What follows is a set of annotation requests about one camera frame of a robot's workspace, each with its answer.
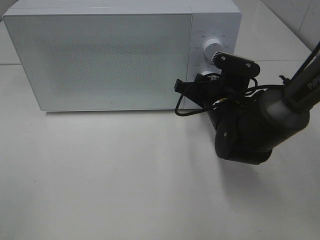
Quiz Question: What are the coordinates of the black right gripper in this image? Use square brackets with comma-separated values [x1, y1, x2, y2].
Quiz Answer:
[174, 72, 253, 113]

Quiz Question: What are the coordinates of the white timer knob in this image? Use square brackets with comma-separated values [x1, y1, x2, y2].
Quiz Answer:
[200, 70, 216, 78]

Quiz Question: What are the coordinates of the white microwave door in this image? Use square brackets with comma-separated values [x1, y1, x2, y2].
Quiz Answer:
[4, 14, 191, 112]

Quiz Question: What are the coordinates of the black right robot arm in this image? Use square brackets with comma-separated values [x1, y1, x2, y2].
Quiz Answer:
[174, 46, 320, 165]

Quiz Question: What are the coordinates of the upper white power knob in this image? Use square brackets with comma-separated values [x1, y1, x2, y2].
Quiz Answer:
[202, 37, 224, 63]

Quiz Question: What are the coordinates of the white microwave oven body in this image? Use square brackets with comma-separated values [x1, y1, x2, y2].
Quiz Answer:
[2, 0, 244, 112]

